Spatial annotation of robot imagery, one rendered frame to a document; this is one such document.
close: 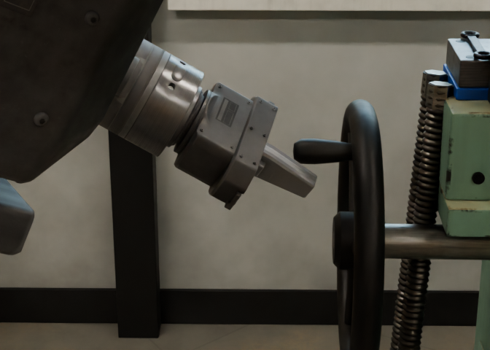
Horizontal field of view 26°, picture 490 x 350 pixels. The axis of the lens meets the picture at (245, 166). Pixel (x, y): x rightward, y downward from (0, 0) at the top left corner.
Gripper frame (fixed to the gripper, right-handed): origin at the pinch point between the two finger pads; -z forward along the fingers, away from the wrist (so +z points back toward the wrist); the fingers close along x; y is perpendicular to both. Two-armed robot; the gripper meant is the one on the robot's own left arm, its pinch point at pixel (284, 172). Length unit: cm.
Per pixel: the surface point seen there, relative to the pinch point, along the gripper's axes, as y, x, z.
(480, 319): -23.0, -19.0, -36.9
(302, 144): 1.0, -3.6, -0.7
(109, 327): -143, -78, -11
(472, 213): 4.0, -3.5, -18.0
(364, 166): 5.1, -0.4, -5.7
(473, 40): 10.5, -19.7, -12.0
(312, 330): -121, -88, -53
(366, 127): 5.3, -5.2, -4.9
